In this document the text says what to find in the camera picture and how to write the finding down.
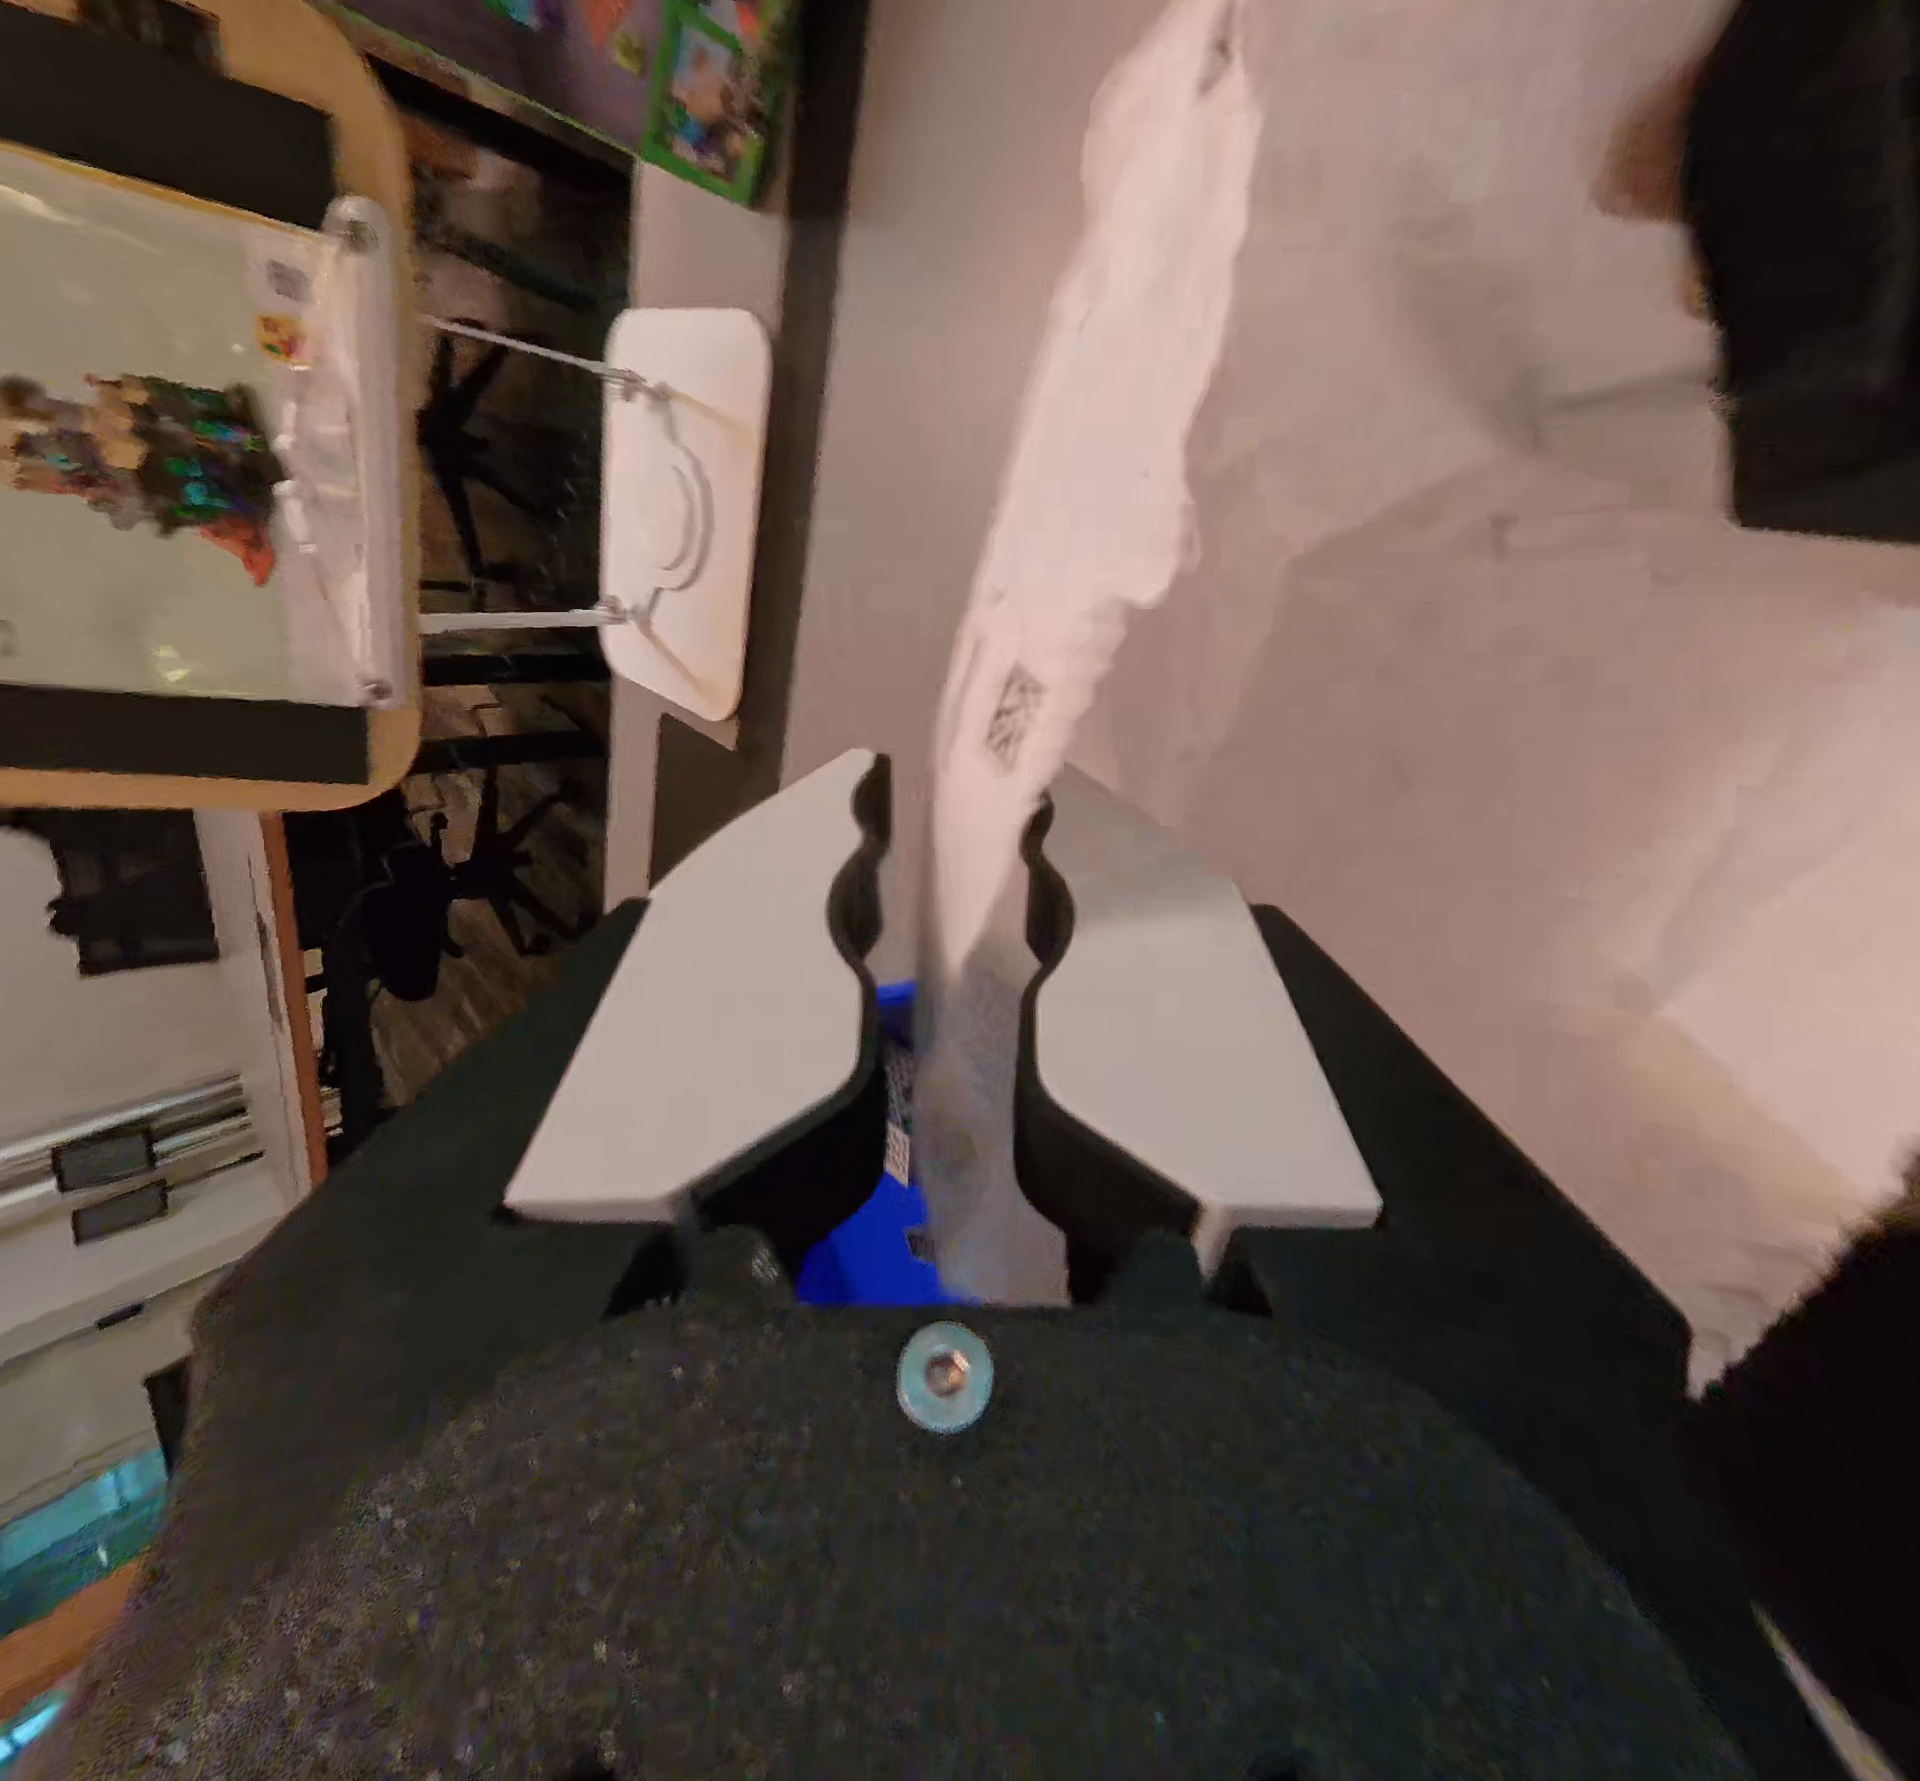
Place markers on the lego instruction booklet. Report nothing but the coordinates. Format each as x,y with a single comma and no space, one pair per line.
135,551

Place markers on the white stand base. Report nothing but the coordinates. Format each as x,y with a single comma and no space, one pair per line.
683,505

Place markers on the white paper bag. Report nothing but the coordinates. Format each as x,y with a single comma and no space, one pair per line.
1426,763

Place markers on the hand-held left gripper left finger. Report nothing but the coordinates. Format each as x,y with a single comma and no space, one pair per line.
707,1047

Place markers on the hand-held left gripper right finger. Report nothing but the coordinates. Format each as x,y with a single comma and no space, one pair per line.
1200,1061

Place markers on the blue plastic bin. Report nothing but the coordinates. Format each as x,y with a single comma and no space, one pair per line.
856,1256

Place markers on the black office chair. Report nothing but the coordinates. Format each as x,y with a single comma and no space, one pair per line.
436,898

